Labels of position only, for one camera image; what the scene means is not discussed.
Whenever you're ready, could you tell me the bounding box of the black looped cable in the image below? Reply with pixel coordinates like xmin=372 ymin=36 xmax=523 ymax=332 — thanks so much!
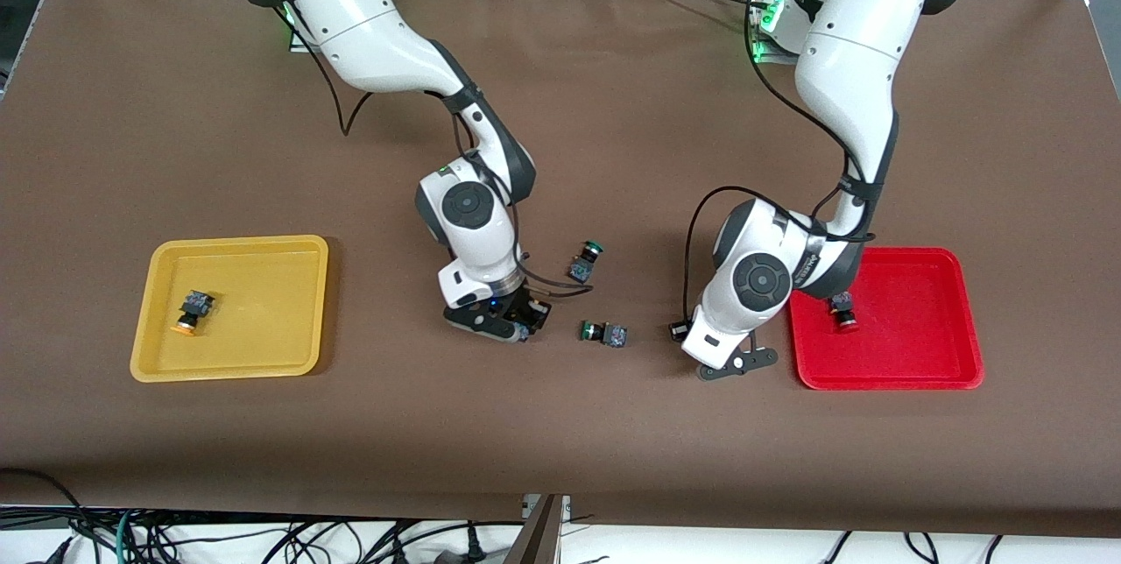
xmin=0 ymin=466 xmax=106 ymax=564

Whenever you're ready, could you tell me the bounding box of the green push button switch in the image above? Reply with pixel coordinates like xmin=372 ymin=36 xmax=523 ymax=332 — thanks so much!
xmin=567 ymin=240 xmax=608 ymax=286
xmin=577 ymin=319 xmax=629 ymax=349

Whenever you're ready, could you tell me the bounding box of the green cable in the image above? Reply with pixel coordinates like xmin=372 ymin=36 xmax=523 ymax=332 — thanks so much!
xmin=116 ymin=510 xmax=143 ymax=564

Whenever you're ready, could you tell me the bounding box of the brown wooden beam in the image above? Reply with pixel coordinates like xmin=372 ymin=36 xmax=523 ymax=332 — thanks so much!
xmin=506 ymin=494 xmax=566 ymax=564

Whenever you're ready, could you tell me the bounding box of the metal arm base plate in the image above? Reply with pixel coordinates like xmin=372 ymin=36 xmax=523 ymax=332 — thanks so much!
xmin=751 ymin=39 xmax=802 ymax=67

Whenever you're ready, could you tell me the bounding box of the red mushroom push button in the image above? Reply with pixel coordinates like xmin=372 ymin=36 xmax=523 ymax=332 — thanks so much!
xmin=830 ymin=291 xmax=861 ymax=333

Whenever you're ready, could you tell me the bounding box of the red plastic tray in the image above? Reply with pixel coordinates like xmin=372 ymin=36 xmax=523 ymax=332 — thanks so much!
xmin=786 ymin=246 xmax=985 ymax=391

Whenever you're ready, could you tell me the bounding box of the yellow plastic tray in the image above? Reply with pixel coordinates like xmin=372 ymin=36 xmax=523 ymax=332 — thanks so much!
xmin=130 ymin=235 xmax=330 ymax=384

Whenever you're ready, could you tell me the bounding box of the brown table cover sheet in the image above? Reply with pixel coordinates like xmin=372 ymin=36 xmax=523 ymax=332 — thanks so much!
xmin=0 ymin=0 xmax=1121 ymax=539

